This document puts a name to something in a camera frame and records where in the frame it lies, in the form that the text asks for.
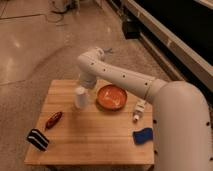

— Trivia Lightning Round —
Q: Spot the orange bowl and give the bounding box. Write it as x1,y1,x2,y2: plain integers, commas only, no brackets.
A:
97,84,127,110

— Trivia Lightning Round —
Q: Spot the black white striped block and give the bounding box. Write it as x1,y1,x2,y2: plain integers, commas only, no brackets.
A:
27,129,49,151

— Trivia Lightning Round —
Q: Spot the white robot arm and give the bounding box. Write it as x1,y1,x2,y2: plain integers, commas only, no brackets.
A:
77,47,213,171

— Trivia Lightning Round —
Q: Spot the dark red eraser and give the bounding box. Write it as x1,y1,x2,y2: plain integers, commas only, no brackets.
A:
45,112,63,129

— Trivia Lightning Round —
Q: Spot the white glue tube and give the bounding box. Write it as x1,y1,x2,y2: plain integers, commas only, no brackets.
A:
133,99,146,122

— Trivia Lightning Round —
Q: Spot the blue sponge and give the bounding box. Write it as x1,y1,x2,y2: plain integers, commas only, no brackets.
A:
132,128,153,145

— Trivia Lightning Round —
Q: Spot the white robot base far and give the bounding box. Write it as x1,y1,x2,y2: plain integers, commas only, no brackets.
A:
49,0,79,14

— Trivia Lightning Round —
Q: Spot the white ceramic cup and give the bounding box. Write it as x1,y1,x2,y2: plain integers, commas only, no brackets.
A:
74,86,88,109

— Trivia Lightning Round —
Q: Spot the wooden table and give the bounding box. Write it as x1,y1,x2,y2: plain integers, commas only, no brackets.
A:
25,80,154,166

